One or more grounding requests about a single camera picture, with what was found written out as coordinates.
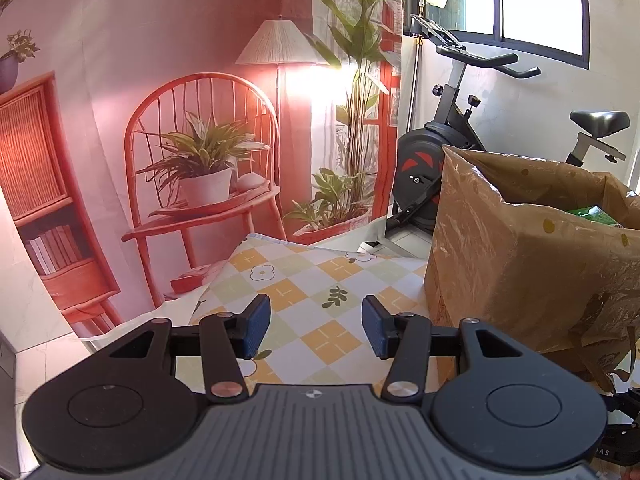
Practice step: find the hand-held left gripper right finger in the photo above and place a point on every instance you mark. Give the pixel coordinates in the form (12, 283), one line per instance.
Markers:
(375, 320)

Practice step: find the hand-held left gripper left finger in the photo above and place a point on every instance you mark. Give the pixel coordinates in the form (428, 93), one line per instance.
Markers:
(257, 320)

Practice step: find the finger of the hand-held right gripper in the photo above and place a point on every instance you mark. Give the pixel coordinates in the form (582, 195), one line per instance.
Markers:
(625, 402)

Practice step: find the cardboard box with plastic liner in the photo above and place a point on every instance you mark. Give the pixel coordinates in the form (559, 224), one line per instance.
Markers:
(500, 240)

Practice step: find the green snack packet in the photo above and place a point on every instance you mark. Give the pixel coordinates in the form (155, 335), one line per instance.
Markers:
(595, 214)

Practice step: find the checkered flower tablecloth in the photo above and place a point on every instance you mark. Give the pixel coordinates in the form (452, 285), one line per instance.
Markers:
(300, 280)

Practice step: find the black exercise bike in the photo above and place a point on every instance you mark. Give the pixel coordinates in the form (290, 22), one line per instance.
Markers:
(420, 160)

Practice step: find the dark framed window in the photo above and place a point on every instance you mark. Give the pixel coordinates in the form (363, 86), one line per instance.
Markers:
(540, 0)

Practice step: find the printed wall backdrop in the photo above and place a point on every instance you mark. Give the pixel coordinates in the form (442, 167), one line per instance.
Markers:
(100, 35)

